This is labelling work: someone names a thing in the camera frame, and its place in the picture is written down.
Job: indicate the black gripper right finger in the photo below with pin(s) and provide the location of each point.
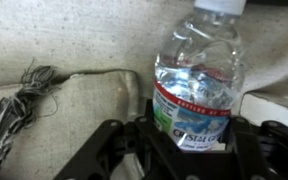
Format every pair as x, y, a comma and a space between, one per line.
235, 124

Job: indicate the beige sofa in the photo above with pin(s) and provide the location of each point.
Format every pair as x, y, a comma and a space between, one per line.
99, 38

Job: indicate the clear plastic water bottle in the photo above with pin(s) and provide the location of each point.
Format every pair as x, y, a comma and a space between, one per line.
199, 75

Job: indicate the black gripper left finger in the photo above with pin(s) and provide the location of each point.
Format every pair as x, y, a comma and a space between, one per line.
149, 123

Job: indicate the small white wooden chair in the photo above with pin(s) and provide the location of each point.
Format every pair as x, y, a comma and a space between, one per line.
259, 107

